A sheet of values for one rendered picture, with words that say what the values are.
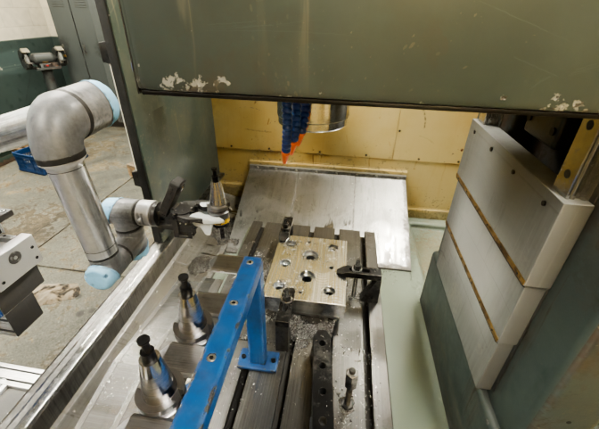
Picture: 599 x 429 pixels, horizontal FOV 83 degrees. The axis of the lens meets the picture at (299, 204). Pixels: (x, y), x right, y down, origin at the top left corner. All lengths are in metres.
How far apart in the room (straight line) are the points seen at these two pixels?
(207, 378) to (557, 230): 0.59
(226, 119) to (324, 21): 1.55
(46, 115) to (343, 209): 1.33
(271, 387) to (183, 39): 0.74
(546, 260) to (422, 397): 0.70
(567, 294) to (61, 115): 1.01
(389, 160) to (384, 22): 1.52
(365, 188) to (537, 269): 1.27
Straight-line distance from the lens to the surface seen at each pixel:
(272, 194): 1.85
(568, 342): 0.75
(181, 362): 0.58
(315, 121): 0.70
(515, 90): 0.47
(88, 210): 0.93
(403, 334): 1.41
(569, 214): 0.69
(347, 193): 1.85
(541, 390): 0.83
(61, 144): 0.87
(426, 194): 2.04
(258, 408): 0.88
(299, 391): 0.90
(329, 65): 0.43
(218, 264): 0.72
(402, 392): 1.27
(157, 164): 1.44
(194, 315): 0.57
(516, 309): 0.81
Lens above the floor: 1.67
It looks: 31 degrees down
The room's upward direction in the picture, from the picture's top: 1 degrees clockwise
